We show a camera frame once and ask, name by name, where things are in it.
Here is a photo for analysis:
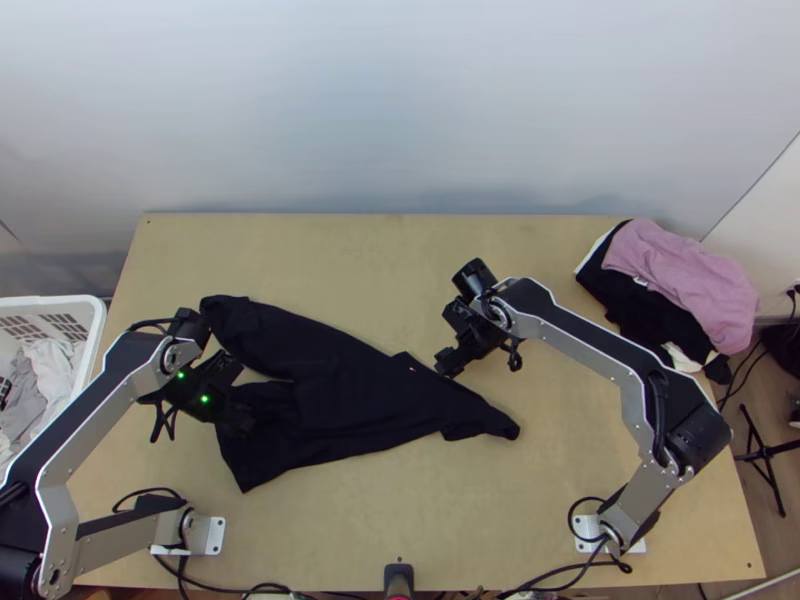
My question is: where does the black t-shirt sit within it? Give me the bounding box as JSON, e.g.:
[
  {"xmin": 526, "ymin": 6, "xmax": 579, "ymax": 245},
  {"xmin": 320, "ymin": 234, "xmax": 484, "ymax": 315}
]
[{"xmin": 198, "ymin": 294, "xmax": 522, "ymax": 495}]

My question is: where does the white laundry basket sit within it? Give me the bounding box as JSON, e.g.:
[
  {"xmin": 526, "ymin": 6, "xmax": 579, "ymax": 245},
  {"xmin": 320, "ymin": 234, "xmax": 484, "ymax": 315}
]
[{"xmin": 0, "ymin": 294, "xmax": 109, "ymax": 479}]

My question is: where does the heap of clothes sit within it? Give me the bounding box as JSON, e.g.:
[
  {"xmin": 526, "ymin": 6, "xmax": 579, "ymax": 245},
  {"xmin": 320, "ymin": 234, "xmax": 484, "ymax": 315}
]
[{"xmin": 0, "ymin": 337, "xmax": 86, "ymax": 467}]

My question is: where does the pile of folded clothes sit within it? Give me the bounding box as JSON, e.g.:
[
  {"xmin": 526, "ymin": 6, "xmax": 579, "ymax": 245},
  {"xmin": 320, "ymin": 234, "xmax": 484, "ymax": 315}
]
[{"xmin": 574, "ymin": 218, "xmax": 761, "ymax": 384}]

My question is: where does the black tripod stand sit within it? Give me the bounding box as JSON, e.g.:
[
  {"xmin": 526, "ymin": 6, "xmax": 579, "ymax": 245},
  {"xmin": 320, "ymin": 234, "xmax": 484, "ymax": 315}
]
[{"xmin": 734, "ymin": 402, "xmax": 800, "ymax": 519}]

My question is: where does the black cable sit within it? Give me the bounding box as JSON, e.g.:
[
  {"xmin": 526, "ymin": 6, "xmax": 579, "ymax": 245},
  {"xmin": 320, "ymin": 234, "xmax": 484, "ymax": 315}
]
[
  {"xmin": 499, "ymin": 549, "xmax": 634, "ymax": 600},
  {"xmin": 715, "ymin": 340, "xmax": 773, "ymax": 408},
  {"xmin": 148, "ymin": 399, "xmax": 184, "ymax": 445},
  {"xmin": 112, "ymin": 487, "xmax": 189, "ymax": 521}
]

